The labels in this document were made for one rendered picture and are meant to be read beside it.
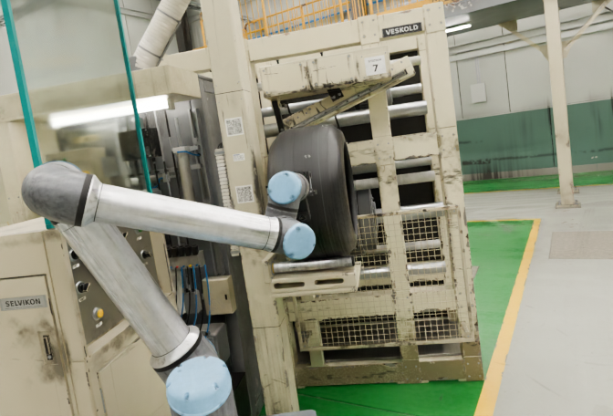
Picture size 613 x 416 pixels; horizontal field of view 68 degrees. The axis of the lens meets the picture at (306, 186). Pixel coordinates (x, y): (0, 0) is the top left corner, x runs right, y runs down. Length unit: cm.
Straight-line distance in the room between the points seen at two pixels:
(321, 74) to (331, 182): 65
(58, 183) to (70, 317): 50
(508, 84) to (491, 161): 169
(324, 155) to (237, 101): 47
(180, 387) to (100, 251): 37
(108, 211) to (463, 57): 1036
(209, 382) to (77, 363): 45
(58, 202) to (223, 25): 119
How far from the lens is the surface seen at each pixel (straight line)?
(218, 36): 202
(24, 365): 158
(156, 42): 245
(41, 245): 143
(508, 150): 1089
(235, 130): 195
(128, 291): 123
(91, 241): 119
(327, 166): 170
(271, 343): 213
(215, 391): 116
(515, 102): 1092
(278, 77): 219
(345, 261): 186
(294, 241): 113
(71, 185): 104
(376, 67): 214
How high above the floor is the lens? 140
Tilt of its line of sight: 5 degrees down
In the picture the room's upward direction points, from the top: 8 degrees counter-clockwise
